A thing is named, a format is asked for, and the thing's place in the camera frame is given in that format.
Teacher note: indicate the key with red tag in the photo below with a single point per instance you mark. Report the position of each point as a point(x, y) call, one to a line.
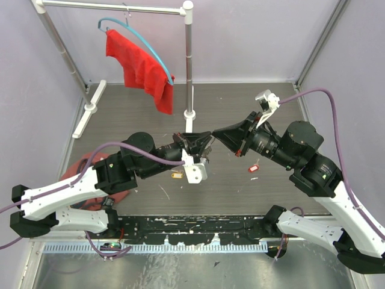
point(254, 167)

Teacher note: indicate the maroon shirt on table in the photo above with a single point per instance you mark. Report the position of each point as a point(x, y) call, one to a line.
point(97, 203)

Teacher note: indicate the wire keyring with keys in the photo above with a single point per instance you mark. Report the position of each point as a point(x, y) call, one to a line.
point(207, 150)

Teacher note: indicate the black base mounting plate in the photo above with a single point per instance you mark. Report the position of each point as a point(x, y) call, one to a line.
point(188, 230)

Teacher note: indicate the white slotted cable duct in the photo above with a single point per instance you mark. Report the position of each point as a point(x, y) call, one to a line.
point(214, 247)

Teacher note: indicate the metal clothes rack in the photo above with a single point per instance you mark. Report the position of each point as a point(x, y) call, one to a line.
point(72, 25)

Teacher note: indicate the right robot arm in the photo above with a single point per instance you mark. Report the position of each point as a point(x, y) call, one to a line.
point(355, 243)

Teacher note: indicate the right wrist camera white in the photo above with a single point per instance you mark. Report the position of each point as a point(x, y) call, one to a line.
point(269, 103)

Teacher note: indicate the red shirt on hanger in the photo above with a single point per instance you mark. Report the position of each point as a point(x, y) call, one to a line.
point(140, 70)

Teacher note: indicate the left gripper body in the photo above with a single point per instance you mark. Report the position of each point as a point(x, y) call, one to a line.
point(180, 142)

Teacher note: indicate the key with yellow tag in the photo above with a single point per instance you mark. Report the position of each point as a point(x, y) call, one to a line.
point(177, 174)

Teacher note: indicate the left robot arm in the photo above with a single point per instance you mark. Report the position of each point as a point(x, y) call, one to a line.
point(45, 209)

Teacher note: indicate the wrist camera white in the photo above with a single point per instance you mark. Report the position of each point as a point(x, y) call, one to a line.
point(195, 172)
point(269, 103)

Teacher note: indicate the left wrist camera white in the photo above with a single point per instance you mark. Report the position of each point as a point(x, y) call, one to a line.
point(195, 172)

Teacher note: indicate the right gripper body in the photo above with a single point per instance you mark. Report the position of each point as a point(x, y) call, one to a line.
point(252, 120)

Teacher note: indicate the blue clothes hanger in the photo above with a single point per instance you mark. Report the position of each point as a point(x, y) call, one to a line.
point(148, 46)

